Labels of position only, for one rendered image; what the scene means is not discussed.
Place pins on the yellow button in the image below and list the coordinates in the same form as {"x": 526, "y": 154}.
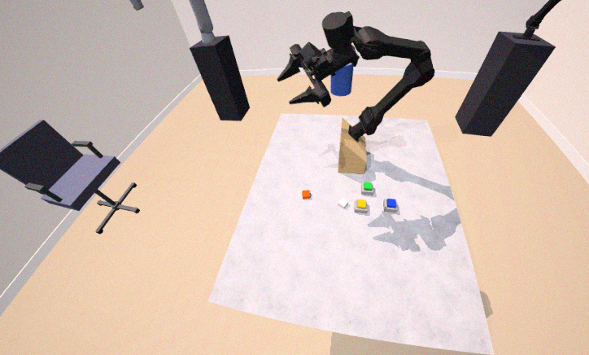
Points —
{"x": 360, "y": 206}

